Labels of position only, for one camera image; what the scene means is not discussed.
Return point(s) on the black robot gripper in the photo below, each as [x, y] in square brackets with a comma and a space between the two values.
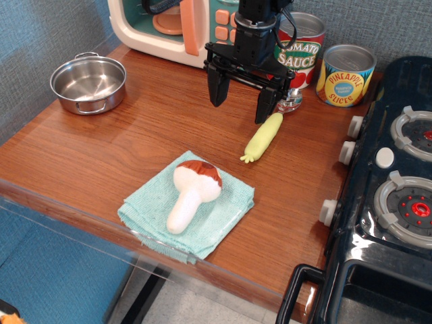
[251, 61]

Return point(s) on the spoon with green handle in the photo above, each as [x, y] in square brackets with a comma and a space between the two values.
[263, 137]

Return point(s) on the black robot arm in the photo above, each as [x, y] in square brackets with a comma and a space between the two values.
[263, 11]

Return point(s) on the tomato sauce can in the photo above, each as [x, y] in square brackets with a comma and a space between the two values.
[300, 45]

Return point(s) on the teal toy microwave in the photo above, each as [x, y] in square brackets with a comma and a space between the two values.
[178, 34]

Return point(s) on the plush mushroom toy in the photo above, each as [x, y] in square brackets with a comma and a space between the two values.
[197, 182]

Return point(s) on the pineapple slices can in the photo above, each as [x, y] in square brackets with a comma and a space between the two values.
[345, 75]

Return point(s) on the small steel pot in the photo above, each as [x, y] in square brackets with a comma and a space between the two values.
[89, 84]

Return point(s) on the black toy stove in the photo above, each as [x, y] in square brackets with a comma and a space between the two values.
[378, 254]

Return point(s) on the clear acrylic table guard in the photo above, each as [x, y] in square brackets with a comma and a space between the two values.
[229, 286]

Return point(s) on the orange plush object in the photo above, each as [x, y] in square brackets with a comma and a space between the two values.
[11, 319]

